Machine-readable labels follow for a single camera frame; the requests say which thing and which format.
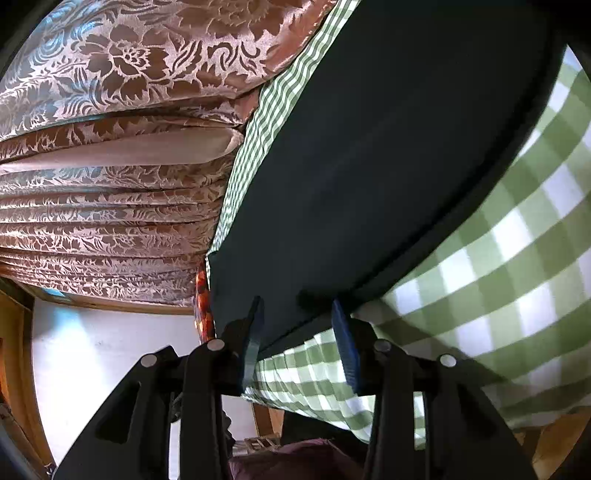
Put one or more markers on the wooden window frame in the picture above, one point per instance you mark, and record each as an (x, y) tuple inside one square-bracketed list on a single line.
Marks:
[(18, 346)]

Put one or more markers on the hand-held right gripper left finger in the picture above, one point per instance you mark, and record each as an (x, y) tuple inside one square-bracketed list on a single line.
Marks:
[(253, 341)]

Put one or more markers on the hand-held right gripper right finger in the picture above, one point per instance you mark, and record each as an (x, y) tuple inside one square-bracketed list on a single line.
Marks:
[(346, 346)]

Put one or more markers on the person's maroon jacket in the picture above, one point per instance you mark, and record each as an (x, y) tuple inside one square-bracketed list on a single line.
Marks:
[(300, 461)]

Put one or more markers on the black pants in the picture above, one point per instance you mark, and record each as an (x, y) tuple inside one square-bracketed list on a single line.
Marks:
[(369, 161)]

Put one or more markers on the green checked bedsheet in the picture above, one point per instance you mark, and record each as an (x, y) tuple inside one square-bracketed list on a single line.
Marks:
[(508, 277)]

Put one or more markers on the brown floral curtain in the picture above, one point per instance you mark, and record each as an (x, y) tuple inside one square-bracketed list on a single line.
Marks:
[(115, 69)]

